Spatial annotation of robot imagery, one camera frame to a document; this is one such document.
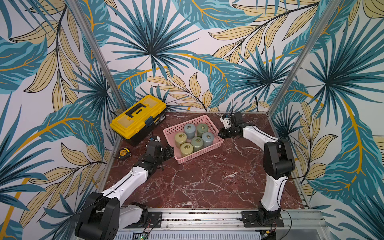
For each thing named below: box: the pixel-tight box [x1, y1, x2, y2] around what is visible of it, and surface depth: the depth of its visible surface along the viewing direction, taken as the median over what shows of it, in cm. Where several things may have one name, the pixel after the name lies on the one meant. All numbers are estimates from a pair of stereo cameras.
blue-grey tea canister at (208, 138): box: [201, 132, 215, 148], surface depth 97 cm
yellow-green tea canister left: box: [174, 132, 187, 149], surface depth 97 cm
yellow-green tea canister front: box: [180, 142, 194, 157], surface depth 92 cm
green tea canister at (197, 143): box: [191, 137, 204, 152], surface depth 94 cm
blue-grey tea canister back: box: [184, 123, 196, 140], surface depth 101 cm
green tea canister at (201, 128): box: [196, 123, 209, 137], surface depth 102 cm
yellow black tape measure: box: [117, 148, 132, 160], surface depth 95 cm
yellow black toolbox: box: [110, 94, 167, 147], surface depth 95 cm
